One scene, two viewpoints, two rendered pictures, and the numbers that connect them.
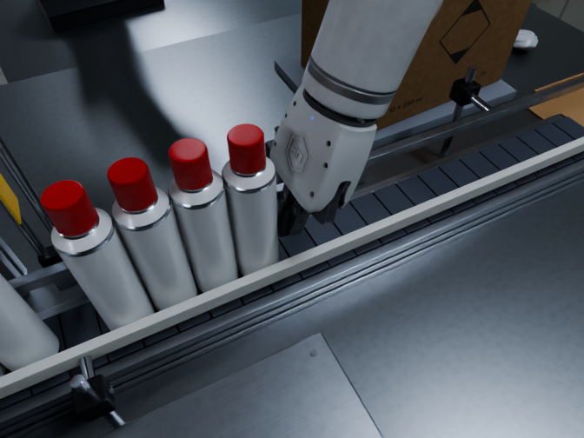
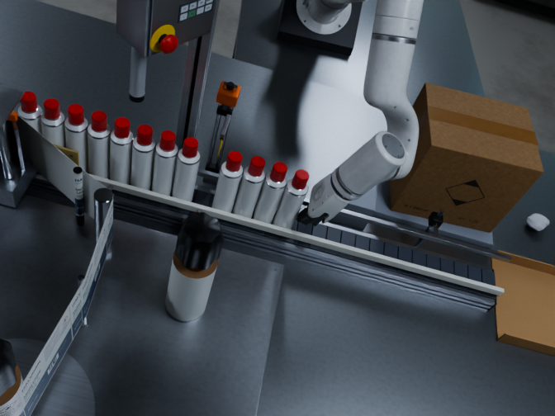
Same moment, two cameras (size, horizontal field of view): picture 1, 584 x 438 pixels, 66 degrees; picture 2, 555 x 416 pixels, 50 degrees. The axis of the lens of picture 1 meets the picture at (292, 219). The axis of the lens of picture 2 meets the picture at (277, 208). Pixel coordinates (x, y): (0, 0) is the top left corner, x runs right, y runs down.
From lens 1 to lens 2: 0.94 m
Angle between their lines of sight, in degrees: 13
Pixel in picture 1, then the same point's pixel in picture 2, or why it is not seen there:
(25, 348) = (185, 192)
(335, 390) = (272, 285)
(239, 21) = not seen: hidden behind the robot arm
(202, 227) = (268, 194)
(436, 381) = (314, 319)
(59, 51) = (271, 54)
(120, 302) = (224, 200)
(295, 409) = (254, 279)
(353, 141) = (335, 200)
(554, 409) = (349, 361)
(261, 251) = (284, 219)
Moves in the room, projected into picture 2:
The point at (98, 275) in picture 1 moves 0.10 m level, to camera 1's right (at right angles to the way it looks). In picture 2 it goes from (226, 186) to (260, 211)
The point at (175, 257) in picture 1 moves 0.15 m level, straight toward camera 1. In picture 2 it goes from (253, 198) to (236, 248)
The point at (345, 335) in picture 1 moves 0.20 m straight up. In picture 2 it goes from (295, 279) to (317, 233)
